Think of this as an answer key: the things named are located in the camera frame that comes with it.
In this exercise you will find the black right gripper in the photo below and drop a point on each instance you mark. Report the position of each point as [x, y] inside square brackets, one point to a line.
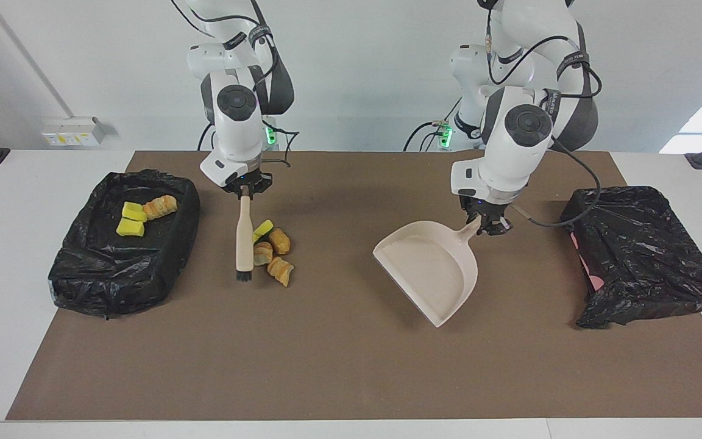
[247, 180]

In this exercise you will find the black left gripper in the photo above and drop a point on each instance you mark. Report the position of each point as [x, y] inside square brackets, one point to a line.
[488, 204]

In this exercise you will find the yellow sponge piece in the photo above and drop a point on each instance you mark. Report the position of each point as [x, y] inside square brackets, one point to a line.
[262, 230]
[133, 211]
[130, 227]

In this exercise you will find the brown toy bread roll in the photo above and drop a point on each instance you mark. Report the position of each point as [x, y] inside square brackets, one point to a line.
[279, 241]

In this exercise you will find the striped toy croissant piece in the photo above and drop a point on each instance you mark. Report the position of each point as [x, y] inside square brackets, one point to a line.
[262, 253]
[281, 271]

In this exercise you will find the beige plastic dustpan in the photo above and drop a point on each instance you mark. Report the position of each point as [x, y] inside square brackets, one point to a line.
[430, 268]

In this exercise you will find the pale-sided toy croissant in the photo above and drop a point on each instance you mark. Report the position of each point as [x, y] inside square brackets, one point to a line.
[159, 207]

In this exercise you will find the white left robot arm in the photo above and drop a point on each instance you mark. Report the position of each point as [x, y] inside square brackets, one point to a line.
[509, 158]

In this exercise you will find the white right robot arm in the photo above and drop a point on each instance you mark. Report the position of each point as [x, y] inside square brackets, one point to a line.
[235, 140]

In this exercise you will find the pink plastic bin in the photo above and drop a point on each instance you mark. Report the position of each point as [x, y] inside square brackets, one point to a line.
[595, 281]

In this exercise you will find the black plastic trash bag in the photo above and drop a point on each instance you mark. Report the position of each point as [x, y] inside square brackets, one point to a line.
[113, 274]
[643, 256]

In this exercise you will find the brown table mat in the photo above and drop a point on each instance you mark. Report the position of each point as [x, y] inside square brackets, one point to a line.
[326, 366]

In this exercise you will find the white wall outlet box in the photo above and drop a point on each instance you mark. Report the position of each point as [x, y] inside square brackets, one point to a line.
[74, 131]

